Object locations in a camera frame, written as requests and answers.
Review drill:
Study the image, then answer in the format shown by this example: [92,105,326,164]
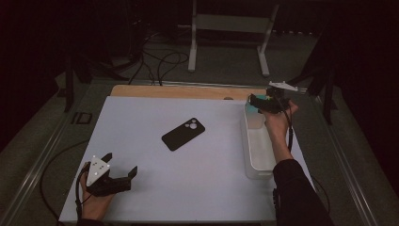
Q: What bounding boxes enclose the black rectangular floor frame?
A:
[71,111,93,125]

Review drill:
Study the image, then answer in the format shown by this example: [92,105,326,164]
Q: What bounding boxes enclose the white metal stand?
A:
[177,0,280,78]

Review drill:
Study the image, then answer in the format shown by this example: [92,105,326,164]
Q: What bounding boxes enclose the left hand-held gripper cable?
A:
[39,139,92,224]

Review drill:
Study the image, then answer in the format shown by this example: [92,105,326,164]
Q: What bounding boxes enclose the black floor cables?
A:
[128,31,190,87]

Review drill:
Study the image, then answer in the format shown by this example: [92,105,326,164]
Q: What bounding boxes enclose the long white plastic tray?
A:
[240,100,279,181]

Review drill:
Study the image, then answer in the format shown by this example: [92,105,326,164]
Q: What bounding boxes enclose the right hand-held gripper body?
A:
[260,80,299,115]

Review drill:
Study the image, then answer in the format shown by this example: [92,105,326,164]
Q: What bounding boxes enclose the wooden table board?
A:
[110,84,267,102]

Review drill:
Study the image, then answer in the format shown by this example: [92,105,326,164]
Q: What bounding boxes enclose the iridescent clear phone case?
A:
[245,102,263,117]

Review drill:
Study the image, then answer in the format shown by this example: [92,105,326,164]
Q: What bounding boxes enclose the right hand-held gripper cable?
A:
[272,95,331,218]

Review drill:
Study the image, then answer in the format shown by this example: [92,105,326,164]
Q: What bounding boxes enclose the white table mat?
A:
[58,95,316,223]

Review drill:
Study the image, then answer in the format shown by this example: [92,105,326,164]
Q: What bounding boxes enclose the hand-held gripper cable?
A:
[272,95,331,218]
[39,139,92,224]

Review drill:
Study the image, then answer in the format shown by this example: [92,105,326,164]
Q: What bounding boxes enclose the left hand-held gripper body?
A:
[86,155,133,198]

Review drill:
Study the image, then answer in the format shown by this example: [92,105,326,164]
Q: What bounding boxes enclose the metal floor rail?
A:
[311,92,380,226]
[0,93,83,225]
[90,79,310,94]

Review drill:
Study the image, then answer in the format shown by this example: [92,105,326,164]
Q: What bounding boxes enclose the person's right hand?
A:
[264,101,299,142]

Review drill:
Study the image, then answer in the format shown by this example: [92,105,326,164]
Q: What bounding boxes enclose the person's left hand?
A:
[79,162,116,221]

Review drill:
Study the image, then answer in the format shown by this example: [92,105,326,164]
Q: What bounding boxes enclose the black tripod stand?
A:
[64,56,130,113]
[272,31,339,126]

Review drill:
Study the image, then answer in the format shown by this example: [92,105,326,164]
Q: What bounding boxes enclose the black phone case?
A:
[161,117,206,153]

